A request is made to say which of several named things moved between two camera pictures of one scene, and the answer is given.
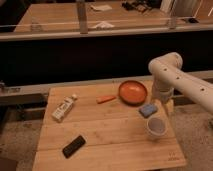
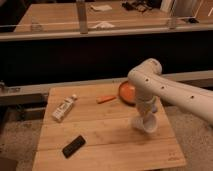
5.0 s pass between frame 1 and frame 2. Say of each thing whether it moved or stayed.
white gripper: moved
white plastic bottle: stayed
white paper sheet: stayed
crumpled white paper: stayed
